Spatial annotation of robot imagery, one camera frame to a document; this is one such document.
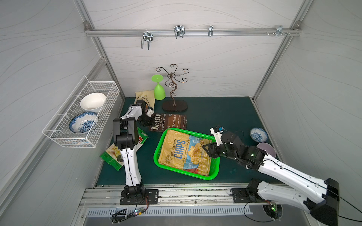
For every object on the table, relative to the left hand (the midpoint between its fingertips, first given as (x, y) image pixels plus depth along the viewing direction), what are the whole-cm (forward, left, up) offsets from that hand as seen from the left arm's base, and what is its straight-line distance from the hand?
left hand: (153, 124), depth 102 cm
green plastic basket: (-30, -41, +6) cm, 51 cm away
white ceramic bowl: (-9, +24, +33) cm, 42 cm away
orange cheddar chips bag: (+25, +8, +4) cm, 27 cm away
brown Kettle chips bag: (+3, -8, 0) cm, 8 cm away
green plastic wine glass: (+11, -6, +21) cm, 25 cm away
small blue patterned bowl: (-7, -75, -1) cm, 76 cm away
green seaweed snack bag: (-23, +22, 0) cm, 32 cm away
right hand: (-24, -35, +17) cm, 46 cm away
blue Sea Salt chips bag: (-23, -23, +6) cm, 34 cm away
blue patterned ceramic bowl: (-21, +24, +32) cm, 45 cm away
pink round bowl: (-18, -77, +2) cm, 80 cm away
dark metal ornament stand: (+20, -14, 0) cm, 25 cm away
